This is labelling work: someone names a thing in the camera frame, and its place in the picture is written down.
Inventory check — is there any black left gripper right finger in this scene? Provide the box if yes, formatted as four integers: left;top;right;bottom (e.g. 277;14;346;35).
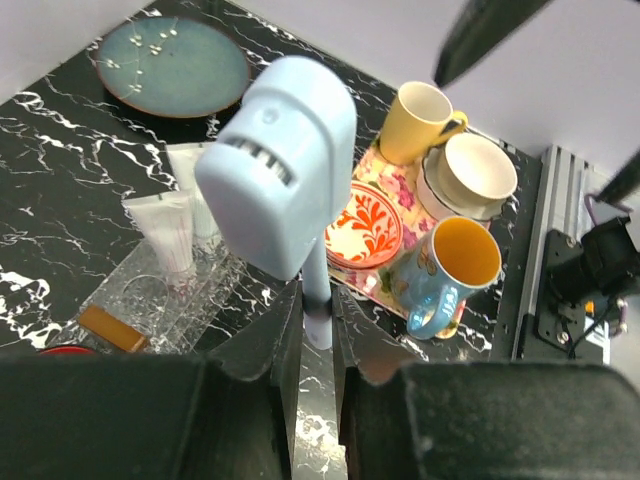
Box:
332;287;639;479

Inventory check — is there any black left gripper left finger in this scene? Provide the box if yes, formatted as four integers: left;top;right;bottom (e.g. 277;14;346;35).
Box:
1;282;302;479

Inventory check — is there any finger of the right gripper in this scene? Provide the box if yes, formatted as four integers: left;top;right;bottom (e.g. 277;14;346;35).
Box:
433;0;549;86
597;150;640;204

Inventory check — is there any red cup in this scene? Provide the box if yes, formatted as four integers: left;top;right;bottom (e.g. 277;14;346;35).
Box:
39;345;96;355

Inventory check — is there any clear acrylic toothbrush holder rack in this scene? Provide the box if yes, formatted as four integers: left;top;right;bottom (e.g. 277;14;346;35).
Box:
81;235;247;353

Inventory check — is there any white toothpaste tube red cap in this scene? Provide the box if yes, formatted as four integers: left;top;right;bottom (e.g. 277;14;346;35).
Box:
122;190;195;296

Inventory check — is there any white toothbrush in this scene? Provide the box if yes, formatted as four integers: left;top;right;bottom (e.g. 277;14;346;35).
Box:
195;56;357;350

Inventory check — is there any white toothpaste tube black cap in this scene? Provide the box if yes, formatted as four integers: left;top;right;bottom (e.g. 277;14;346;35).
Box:
166;142;219;245

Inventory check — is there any floral rectangular tray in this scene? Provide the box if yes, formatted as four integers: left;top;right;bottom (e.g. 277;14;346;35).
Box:
325;144;502;340

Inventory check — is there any yellow cup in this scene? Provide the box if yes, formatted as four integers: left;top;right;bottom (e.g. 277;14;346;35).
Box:
378;81;469;166

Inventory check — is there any white small bowl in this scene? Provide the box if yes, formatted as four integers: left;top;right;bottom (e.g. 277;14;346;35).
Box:
416;133;518;223

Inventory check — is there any blue mug yellow inside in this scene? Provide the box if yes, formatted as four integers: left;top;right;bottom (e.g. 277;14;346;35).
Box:
390;216;502;340

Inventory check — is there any orange floral bowl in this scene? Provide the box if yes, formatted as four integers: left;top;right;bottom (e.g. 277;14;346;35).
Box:
325;180;403;270

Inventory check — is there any teal ceramic plate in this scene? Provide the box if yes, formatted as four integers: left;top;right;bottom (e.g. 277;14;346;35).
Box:
94;16;251;119

